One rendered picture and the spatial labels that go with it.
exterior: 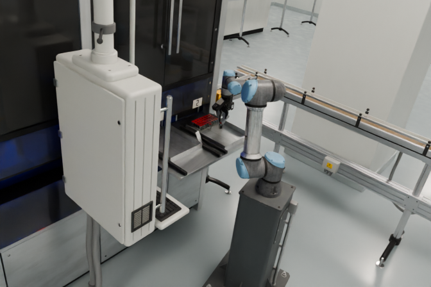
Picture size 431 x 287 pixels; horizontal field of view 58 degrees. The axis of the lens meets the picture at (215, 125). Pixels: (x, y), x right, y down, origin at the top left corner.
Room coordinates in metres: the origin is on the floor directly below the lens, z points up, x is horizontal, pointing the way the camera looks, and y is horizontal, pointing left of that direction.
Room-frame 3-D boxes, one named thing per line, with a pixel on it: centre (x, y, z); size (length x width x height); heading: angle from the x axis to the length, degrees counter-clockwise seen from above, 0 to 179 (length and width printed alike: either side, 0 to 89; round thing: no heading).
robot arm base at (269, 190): (1.81, -0.35, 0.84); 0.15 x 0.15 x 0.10
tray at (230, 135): (2.22, -0.02, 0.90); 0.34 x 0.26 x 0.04; 51
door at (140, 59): (1.93, 0.48, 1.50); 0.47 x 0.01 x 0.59; 142
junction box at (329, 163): (2.62, -0.95, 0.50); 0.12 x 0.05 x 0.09; 52
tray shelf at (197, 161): (2.11, 0.12, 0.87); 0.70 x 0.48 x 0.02; 142
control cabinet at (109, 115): (1.44, 0.46, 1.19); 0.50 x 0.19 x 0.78; 52
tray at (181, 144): (2.02, 0.28, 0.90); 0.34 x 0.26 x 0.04; 52
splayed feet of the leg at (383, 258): (2.29, -1.47, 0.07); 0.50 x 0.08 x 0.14; 142
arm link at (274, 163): (1.80, -0.34, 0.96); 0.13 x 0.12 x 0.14; 109
